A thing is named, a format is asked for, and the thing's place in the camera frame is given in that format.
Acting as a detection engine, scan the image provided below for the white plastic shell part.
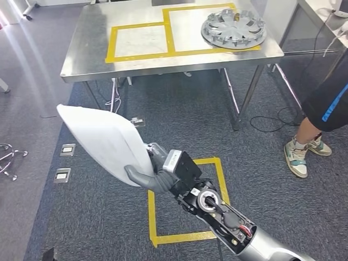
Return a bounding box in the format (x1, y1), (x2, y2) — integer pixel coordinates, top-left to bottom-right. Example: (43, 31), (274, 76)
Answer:
(56, 104), (155, 187)

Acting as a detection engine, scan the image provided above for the stainless steel workbench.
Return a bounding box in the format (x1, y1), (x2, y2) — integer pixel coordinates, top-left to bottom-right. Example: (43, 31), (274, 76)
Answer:
(60, 0), (285, 131)

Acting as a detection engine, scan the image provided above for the silver wheel hubcap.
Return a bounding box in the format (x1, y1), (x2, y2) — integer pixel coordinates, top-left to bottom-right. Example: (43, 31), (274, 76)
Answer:
(201, 9), (267, 51)

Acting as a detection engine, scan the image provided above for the steel floor socket plate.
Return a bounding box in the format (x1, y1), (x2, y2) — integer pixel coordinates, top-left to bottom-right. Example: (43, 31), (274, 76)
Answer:
(54, 167), (72, 184)
(60, 143), (76, 157)

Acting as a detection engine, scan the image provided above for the chrome stool base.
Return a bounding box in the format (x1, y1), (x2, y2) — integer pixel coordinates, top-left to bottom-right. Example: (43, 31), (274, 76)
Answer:
(0, 143), (29, 182)

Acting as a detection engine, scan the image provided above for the white desk with castor legs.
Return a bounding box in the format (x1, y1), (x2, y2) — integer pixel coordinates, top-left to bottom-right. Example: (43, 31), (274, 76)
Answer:
(22, 0), (41, 21)

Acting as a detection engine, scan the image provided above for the white rounded device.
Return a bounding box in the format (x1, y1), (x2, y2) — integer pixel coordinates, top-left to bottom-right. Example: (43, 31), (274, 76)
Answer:
(333, 0), (348, 18)

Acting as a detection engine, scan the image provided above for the white cable with plug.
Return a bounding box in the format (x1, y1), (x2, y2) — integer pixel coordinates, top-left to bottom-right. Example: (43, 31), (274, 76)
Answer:
(104, 77), (146, 128)

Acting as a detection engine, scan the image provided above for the black floor cable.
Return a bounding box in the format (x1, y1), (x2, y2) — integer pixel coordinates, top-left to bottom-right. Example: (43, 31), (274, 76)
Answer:
(250, 10), (336, 133)

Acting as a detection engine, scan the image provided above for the steel frame table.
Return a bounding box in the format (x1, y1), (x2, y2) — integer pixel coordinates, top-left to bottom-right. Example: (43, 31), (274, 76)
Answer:
(267, 0), (348, 120)

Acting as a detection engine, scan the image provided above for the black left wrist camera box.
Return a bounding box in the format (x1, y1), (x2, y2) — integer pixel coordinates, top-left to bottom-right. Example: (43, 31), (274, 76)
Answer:
(42, 247), (56, 261)

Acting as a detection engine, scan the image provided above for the white hanging cable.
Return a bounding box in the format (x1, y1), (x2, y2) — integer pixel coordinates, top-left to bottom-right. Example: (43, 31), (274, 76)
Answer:
(322, 30), (348, 58)

